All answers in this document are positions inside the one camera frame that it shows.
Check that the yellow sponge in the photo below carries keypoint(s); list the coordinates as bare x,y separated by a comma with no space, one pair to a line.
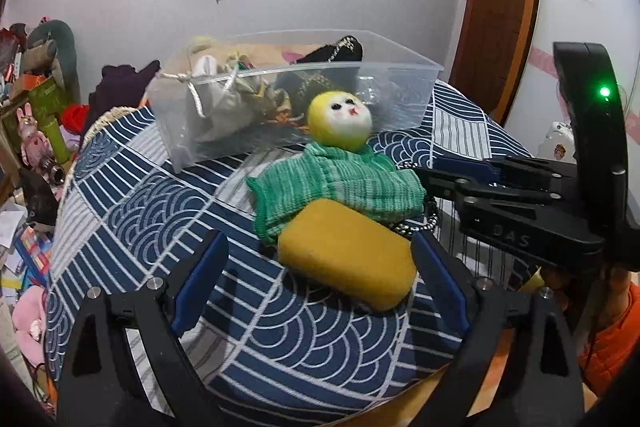
345,252

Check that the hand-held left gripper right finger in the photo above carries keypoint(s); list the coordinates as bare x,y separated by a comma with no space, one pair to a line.
440,279

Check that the yellow-headed doll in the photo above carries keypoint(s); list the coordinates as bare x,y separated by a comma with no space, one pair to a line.
340,179

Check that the dark purple cloth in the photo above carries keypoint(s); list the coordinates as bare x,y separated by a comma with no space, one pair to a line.
120,87

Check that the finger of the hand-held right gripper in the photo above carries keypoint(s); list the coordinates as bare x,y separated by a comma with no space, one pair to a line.
450,187
465,169

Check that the clear plastic bin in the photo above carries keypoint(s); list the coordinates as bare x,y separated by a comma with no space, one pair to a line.
400,102

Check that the brown wooden door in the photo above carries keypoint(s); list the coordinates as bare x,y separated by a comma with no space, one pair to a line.
500,7

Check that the pink plush toy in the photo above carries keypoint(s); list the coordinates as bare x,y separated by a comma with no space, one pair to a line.
27,322

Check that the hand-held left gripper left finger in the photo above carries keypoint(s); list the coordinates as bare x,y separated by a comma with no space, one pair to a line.
202,279

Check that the white cartoon figure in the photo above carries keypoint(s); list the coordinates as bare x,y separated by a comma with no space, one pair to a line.
559,147

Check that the pink bunny toy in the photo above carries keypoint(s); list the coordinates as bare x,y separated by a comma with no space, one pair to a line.
31,137

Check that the green box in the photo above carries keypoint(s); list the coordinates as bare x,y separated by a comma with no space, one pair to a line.
45,94

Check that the person's right forearm orange sleeve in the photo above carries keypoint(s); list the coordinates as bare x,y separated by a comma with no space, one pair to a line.
617,342

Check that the blue patterned tablecloth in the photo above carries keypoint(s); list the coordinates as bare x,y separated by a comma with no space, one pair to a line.
150,217

